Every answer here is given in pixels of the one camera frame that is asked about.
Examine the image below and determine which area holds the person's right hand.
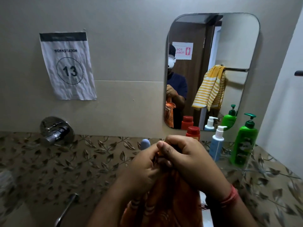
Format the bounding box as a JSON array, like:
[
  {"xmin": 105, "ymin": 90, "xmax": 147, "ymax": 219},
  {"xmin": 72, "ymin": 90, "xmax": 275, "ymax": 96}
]
[{"xmin": 156, "ymin": 135, "xmax": 231, "ymax": 199}]

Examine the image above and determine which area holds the person's left hand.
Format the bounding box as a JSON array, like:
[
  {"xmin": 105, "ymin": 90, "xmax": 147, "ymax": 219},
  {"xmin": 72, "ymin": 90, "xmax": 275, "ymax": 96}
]
[{"xmin": 118, "ymin": 143, "xmax": 166, "ymax": 199}]

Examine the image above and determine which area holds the blue white pump bottle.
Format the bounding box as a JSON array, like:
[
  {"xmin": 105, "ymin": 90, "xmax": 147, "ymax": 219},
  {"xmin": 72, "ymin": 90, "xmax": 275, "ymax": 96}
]
[{"xmin": 209, "ymin": 125, "xmax": 228, "ymax": 162}]

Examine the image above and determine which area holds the red bottle with yellow label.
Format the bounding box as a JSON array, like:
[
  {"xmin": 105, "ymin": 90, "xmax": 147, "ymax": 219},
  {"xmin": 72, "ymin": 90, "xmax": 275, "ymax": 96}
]
[{"xmin": 185, "ymin": 126, "xmax": 201, "ymax": 142}]

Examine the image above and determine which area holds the orange plaid towel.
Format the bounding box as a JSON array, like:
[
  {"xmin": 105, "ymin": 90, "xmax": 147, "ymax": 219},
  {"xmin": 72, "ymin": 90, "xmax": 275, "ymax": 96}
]
[{"xmin": 119, "ymin": 151, "xmax": 204, "ymax": 227}]

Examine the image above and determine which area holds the green pump bottle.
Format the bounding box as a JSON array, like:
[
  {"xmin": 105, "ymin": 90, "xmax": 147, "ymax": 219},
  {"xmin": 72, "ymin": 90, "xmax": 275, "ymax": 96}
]
[{"xmin": 230, "ymin": 113, "xmax": 258, "ymax": 166}]

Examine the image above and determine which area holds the person's right forearm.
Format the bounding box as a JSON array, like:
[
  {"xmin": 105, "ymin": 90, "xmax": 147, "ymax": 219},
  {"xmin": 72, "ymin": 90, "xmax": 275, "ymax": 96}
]
[{"xmin": 208, "ymin": 189, "xmax": 258, "ymax": 227}]

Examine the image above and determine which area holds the clear glass shelf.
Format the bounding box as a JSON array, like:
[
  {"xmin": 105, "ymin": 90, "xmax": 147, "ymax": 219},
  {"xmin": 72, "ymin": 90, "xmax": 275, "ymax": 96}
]
[{"xmin": 201, "ymin": 139, "xmax": 251, "ymax": 173}]

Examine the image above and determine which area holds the white crumpled paper sign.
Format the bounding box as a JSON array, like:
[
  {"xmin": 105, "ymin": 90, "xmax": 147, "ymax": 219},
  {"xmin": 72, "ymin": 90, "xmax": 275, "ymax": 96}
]
[{"xmin": 39, "ymin": 32, "xmax": 98, "ymax": 101}]

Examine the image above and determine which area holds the red thread bracelet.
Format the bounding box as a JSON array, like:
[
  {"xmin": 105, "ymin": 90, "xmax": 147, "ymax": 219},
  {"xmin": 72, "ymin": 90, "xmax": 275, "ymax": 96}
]
[{"xmin": 201, "ymin": 184, "xmax": 240, "ymax": 210}]

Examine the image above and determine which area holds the chrome health faucet handle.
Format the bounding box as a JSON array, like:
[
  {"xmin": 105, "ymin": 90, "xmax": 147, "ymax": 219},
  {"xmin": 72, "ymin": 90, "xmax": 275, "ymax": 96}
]
[{"xmin": 54, "ymin": 193, "xmax": 80, "ymax": 227}]

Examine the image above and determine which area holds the chrome wall valve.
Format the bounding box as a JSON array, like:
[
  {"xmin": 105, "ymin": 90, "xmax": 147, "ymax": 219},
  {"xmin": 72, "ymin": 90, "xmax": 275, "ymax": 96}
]
[{"xmin": 39, "ymin": 116, "xmax": 75, "ymax": 147}]

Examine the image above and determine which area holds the rounded wall mirror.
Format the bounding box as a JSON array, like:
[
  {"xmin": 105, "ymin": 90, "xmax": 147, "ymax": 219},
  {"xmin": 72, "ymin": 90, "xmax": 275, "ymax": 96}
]
[{"xmin": 163, "ymin": 13, "xmax": 261, "ymax": 131}]

